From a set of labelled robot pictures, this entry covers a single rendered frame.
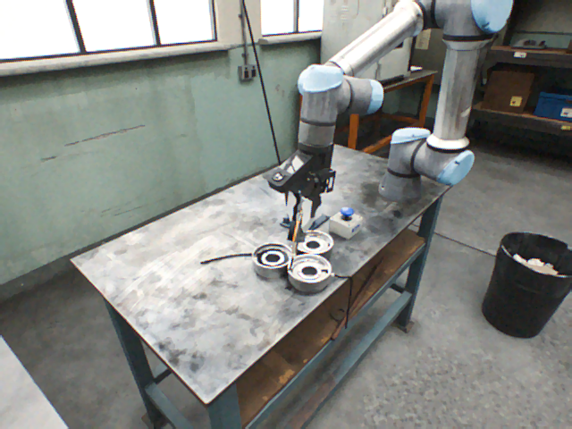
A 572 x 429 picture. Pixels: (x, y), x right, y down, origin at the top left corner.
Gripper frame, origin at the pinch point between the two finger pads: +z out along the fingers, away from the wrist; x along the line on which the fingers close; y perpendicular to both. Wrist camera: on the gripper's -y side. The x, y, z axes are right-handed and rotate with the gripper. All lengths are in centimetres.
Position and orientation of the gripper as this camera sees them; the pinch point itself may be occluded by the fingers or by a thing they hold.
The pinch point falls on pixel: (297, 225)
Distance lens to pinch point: 84.4
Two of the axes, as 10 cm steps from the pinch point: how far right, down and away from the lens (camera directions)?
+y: 6.7, -2.7, 6.9
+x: -7.3, -3.8, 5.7
